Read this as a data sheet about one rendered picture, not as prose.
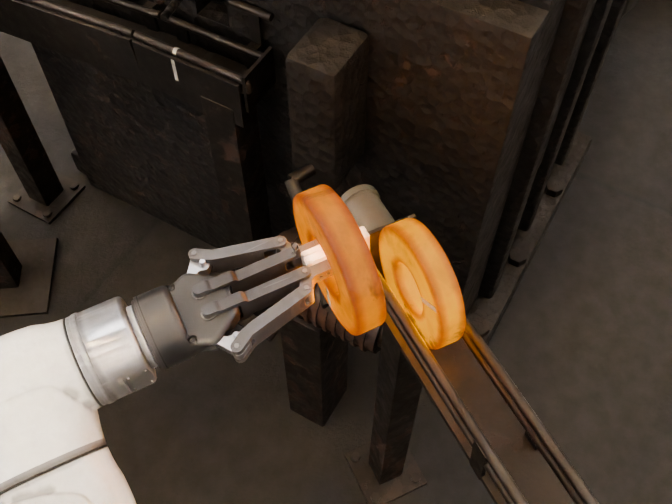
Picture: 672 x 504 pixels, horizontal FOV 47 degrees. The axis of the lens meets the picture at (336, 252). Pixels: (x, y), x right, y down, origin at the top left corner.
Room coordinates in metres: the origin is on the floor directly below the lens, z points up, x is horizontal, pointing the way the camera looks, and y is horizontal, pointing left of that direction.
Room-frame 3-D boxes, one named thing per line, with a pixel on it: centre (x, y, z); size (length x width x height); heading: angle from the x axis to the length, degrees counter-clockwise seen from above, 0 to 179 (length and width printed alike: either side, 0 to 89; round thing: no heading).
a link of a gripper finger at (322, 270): (0.40, 0.01, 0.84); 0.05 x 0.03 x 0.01; 116
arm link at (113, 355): (0.33, 0.21, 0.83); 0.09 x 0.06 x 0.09; 26
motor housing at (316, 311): (0.61, 0.00, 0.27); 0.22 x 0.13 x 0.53; 60
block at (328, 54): (0.78, 0.01, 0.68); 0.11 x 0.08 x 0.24; 150
